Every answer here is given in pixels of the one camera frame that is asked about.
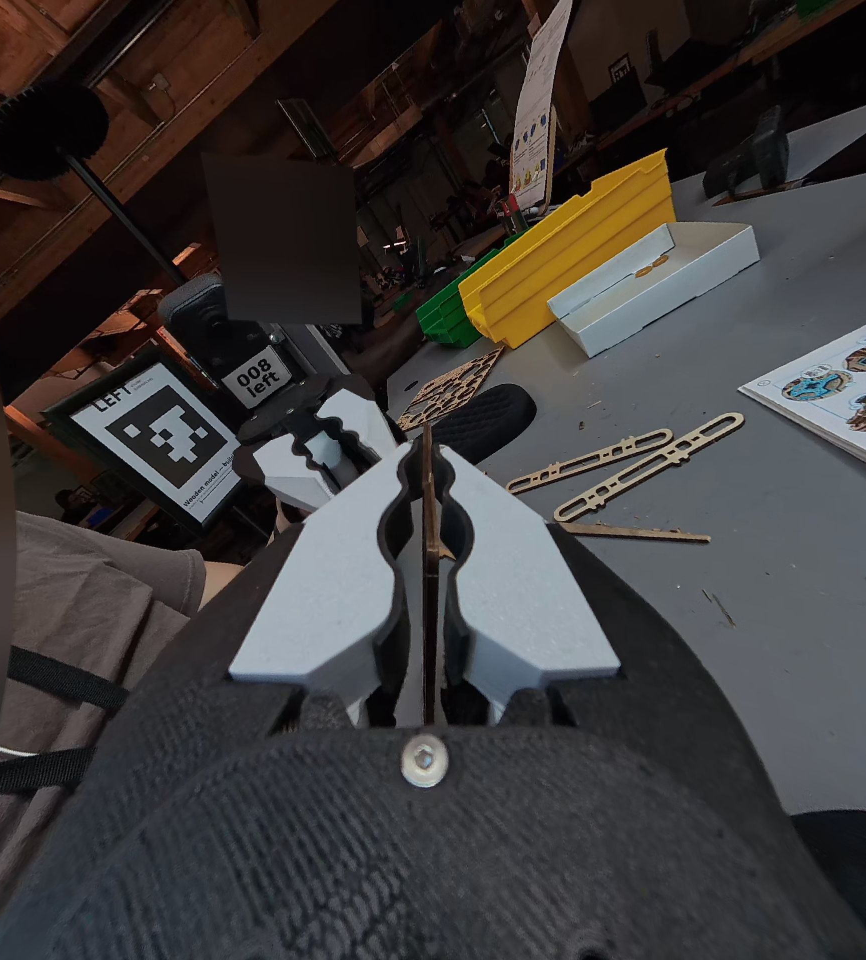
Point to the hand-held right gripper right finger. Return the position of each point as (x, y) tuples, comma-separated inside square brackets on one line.
[(530, 607)]

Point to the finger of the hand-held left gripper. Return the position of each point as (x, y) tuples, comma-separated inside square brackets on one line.
[(361, 416), (290, 472)]

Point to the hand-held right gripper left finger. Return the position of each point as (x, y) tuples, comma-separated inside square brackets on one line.
[(328, 592)]

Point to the arched wooden model panel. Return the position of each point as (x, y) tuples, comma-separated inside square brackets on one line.
[(430, 570)]

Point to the person's left forearm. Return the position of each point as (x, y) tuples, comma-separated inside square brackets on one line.
[(219, 581)]

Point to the small wooden model piece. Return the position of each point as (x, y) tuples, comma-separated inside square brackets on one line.
[(650, 266)]

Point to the model instruction booklet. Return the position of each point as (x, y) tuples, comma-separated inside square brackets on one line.
[(838, 420)]

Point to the framed marker sign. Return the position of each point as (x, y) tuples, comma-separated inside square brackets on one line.
[(200, 480)]

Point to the wooden fretwork sheet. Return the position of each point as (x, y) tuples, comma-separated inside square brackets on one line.
[(448, 386)]

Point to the pointed wooden sliver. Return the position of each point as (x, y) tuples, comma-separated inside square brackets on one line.
[(628, 532)]

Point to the black oval cushion pad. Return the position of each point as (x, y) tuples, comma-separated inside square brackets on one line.
[(493, 416)]

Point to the green plastic bin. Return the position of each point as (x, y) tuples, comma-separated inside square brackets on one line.
[(448, 315)]

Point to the slotted wooden strip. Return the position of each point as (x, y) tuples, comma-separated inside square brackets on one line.
[(674, 452), (611, 452)]

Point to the black disc on pole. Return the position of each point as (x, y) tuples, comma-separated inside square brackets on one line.
[(46, 127)]

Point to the yellow plastic bin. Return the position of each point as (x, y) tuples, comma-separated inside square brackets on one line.
[(553, 255)]

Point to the white cardboard box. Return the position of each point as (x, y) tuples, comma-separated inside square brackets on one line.
[(628, 315)]

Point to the white instruction poster board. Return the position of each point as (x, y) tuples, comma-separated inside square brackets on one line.
[(541, 97)]

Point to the person's dark trousers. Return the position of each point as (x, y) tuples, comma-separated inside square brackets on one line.
[(860, 885)]

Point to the black tool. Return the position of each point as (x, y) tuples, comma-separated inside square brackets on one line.
[(755, 150)]

